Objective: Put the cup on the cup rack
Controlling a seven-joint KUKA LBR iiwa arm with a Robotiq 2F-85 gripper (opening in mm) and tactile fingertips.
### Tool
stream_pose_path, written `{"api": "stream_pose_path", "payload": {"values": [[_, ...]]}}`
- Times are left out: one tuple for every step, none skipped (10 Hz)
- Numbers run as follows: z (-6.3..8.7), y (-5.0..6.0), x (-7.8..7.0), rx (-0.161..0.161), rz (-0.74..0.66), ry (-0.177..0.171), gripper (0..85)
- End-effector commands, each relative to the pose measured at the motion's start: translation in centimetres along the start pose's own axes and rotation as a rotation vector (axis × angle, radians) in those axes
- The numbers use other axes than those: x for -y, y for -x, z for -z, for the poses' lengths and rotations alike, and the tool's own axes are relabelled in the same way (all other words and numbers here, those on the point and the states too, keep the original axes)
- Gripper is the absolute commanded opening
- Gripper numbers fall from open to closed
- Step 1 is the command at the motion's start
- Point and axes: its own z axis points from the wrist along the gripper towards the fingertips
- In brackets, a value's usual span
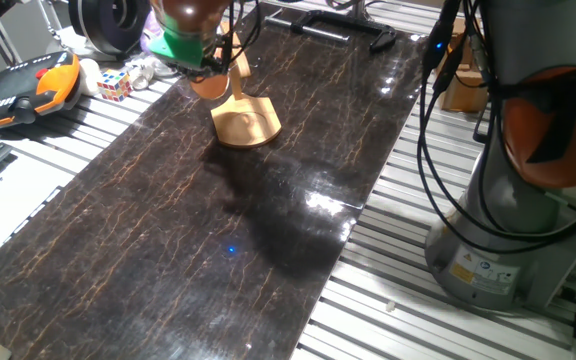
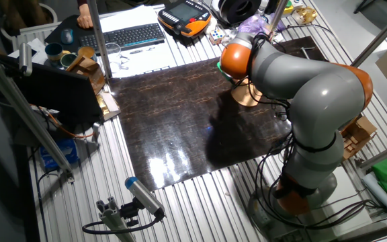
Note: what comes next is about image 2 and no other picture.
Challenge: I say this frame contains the dark teal mug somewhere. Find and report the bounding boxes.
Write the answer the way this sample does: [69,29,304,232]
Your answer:
[44,42,71,62]

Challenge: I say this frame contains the white flat board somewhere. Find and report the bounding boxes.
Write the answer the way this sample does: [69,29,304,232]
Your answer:
[314,166,372,236]

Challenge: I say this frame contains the white chair frame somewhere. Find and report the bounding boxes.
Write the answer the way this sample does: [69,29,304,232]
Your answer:
[0,2,59,42]

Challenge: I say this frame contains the black filament spool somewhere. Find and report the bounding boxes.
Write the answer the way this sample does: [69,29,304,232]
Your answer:
[218,0,263,25]

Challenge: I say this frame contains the bare person's hand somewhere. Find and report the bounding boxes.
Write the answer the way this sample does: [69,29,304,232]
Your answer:
[76,3,95,30]

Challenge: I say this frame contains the colourful Rubik's cube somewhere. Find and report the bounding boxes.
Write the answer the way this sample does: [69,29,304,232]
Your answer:
[208,28,226,46]

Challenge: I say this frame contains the silver camera with blue cap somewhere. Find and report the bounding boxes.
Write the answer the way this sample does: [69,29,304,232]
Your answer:
[124,176,166,218]

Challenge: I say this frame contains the short aluminium profile bracket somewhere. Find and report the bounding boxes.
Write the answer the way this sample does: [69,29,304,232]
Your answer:
[95,196,137,242]

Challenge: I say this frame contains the aluminium frame pole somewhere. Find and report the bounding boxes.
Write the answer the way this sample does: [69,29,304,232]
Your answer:
[350,2,387,68]
[359,137,387,171]

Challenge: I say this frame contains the long aluminium frame beam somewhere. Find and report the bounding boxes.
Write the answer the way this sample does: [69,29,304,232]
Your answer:
[0,46,76,184]

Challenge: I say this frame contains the yellow green small box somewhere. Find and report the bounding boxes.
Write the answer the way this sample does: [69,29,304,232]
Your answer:
[282,0,304,15]

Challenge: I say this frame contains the black stand with silver pole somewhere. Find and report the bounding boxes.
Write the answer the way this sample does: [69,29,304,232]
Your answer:
[269,0,316,61]

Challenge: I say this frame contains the black monitor screen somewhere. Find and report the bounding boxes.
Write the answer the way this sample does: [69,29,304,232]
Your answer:
[0,53,103,124]

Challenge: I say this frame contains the clear drinking glass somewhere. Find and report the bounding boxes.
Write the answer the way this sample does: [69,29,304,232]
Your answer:
[105,42,122,65]

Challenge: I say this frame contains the brown wooden holder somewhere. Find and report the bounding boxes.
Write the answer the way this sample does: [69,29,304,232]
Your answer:
[66,55,106,95]

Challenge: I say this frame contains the black camera cable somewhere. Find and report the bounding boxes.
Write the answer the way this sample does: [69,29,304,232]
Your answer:
[81,214,164,235]

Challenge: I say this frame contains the orange cable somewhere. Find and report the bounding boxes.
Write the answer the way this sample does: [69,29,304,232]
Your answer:
[28,104,95,139]

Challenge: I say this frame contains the black computer keyboard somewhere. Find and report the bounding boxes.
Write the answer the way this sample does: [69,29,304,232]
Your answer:
[78,22,167,52]

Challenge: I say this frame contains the black camera clamp mount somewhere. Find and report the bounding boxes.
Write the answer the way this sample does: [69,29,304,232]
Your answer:
[119,197,141,228]

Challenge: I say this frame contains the blue plastic packet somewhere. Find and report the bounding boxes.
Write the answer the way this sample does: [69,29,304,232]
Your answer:
[39,138,79,171]

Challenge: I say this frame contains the silver depth camera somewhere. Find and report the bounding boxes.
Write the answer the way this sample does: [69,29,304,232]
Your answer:
[18,42,34,77]

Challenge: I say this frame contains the dark computer mouse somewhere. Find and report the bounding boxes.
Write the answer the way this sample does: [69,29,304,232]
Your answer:
[60,28,75,45]

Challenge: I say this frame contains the aluminium frame post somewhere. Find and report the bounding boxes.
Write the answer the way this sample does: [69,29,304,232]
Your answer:
[86,0,114,80]

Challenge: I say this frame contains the small white paper sheet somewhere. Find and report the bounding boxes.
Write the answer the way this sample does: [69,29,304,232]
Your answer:
[7,37,48,65]

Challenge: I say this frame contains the glossy golden ornament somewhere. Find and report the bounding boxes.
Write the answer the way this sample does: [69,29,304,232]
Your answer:
[292,6,318,26]

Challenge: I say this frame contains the brown cup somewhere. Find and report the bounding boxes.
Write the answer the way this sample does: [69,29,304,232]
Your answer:
[77,46,97,61]

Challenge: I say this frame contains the open brown cardboard box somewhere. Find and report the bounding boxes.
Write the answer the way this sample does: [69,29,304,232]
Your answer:
[340,115,378,162]

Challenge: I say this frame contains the dark marble pattern mat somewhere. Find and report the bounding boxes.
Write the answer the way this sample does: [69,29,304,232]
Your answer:
[108,36,349,192]

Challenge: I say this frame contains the pale grey rolled sheet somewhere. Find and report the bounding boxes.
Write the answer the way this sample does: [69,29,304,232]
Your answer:
[361,171,387,219]

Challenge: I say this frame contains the black mouse pad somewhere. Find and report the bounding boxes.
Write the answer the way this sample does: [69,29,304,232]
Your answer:
[44,14,95,46]

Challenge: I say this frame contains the purple plastic bag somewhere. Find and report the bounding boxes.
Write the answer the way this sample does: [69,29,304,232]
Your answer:
[237,13,287,36]

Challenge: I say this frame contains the black orange teach pendant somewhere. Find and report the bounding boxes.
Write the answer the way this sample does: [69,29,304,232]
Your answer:
[157,0,212,38]

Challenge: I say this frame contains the gold foil packet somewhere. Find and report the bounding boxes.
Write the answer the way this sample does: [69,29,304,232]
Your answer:
[95,91,121,121]

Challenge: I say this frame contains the green mug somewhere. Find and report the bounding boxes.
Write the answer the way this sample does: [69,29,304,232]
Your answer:
[60,52,79,70]

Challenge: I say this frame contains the green gripper mount adapter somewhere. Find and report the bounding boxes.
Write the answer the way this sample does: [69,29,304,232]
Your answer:
[216,60,233,81]

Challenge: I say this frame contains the large white paper sheet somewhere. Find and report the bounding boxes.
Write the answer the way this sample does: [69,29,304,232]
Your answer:
[98,5,178,79]

